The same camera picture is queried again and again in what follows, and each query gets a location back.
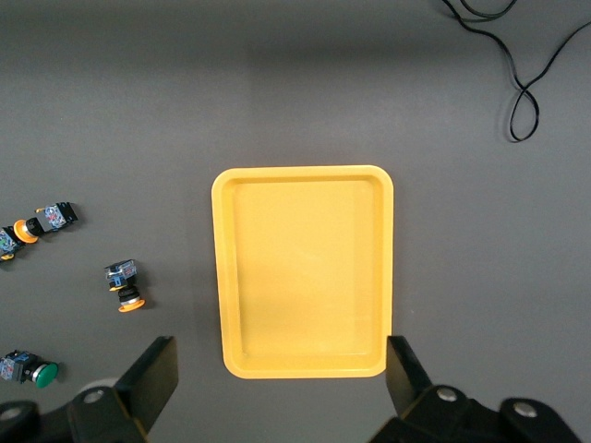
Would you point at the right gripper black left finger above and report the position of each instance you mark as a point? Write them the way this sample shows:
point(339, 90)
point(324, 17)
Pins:
point(152, 378)

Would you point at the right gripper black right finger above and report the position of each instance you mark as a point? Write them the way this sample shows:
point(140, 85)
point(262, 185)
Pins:
point(406, 378)

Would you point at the yellow push button switch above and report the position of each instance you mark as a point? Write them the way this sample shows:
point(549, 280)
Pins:
point(121, 272)
point(55, 217)

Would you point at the yellow plastic tray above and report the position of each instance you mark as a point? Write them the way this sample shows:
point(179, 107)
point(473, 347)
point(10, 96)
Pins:
point(300, 277)

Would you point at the green push button switch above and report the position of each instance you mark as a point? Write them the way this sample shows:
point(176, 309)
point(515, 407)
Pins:
point(46, 374)
point(5, 240)

